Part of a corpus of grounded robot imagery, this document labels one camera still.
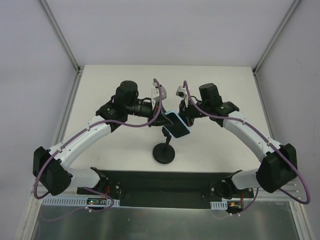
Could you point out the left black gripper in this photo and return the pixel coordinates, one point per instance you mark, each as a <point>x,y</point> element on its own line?
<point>155,116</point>

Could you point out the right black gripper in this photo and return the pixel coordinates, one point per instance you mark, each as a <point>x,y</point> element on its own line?
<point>185,114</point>

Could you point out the blue case black phone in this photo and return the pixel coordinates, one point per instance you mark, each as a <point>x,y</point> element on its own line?
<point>179,129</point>

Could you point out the black phone stand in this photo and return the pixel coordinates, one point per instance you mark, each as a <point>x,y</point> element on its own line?
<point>164,153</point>

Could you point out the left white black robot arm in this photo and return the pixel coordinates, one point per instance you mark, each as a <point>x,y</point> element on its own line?
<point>52,167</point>

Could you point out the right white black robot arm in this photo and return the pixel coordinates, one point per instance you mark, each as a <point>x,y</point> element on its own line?
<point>278,162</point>

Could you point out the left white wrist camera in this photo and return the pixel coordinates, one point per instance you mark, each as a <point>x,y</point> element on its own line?
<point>158,93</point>

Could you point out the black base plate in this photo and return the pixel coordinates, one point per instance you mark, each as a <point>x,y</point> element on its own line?
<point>151,189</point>

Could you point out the right white cable duct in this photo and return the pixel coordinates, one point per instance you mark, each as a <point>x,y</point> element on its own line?
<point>219,205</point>

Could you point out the white cable duct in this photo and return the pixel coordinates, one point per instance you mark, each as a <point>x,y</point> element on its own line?
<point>70,201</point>
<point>219,205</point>

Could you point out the left aluminium frame post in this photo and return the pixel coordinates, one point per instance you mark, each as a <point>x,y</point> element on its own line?
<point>44,5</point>

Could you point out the aluminium frame post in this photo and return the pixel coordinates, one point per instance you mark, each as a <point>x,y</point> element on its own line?
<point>292,9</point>
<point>44,5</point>

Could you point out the left white cable duct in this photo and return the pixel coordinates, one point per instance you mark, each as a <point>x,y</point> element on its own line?
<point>70,201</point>

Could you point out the aluminium rail right side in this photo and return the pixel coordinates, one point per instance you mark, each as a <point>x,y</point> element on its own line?
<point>295,188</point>

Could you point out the right aluminium frame post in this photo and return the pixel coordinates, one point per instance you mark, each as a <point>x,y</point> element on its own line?
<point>292,9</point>

